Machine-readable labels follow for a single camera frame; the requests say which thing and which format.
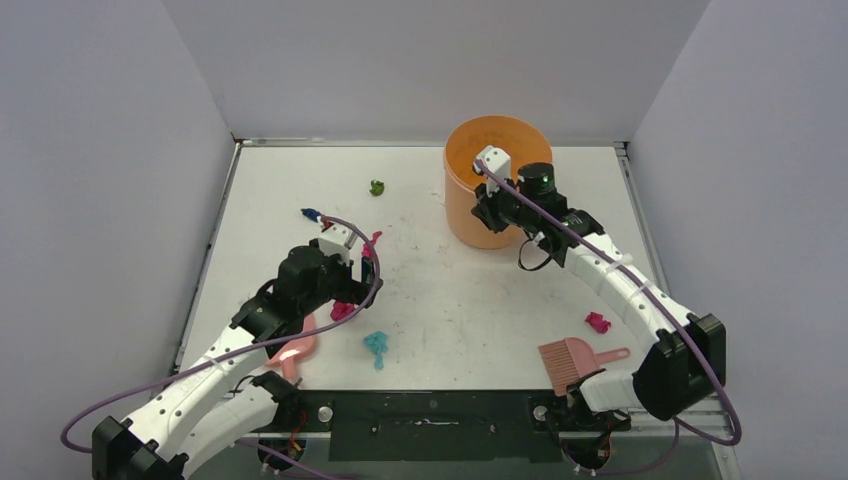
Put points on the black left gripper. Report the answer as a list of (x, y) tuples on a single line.
[(354, 290)]

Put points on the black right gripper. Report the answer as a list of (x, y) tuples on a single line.
[(488, 211)]

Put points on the orange plastic bucket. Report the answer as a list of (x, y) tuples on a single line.
[(523, 142)]

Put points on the pink plastic dustpan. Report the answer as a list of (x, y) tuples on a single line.
[(286, 359)]

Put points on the pink plastic hand brush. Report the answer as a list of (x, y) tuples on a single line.
[(569, 359)]

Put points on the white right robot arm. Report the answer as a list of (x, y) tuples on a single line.
[(684, 355)]

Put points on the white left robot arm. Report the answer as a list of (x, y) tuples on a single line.
[(231, 390)]

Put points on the magenta crumpled paper scrap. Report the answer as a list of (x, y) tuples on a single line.
[(340, 310)]

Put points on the magenta paper scrap strip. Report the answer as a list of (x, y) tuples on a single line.
[(368, 247)]

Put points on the blue paper scrap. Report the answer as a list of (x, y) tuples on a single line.
[(311, 214)]

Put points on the teal paper scrap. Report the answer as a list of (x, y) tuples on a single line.
[(376, 343)]

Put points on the green paper scrap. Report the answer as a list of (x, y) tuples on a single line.
[(376, 188)]

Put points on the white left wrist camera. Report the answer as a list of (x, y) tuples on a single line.
[(337, 240)]

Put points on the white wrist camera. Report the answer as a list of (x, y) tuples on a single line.
[(495, 164), (337, 240)]

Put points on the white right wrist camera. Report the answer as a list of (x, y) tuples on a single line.
[(495, 164)]

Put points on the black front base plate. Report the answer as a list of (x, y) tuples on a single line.
[(448, 425)]

